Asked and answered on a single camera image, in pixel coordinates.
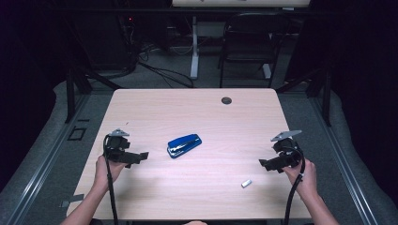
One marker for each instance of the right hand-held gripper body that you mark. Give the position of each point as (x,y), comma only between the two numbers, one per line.
(287,154)

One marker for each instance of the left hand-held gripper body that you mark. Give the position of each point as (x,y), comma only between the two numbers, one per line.
(117,153)

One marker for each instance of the blue stapler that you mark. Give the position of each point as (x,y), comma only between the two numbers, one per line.
(184,145)

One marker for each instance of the person's left hand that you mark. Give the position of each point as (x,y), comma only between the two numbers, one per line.
(103,173)

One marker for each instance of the person's right hand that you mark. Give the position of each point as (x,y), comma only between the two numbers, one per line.
(308,181)

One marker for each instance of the black metal stand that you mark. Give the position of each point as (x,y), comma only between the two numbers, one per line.
(70,97)
(326,100)

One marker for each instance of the dark round table grommet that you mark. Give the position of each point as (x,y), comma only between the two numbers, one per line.
(226,100)

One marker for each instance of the person's knee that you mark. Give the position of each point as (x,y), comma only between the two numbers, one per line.
(194,223)

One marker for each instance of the white desk leg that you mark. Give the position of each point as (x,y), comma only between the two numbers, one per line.
(267,71)
(195,53)

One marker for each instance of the black folding chair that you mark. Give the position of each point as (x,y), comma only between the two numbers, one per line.
(253,34)

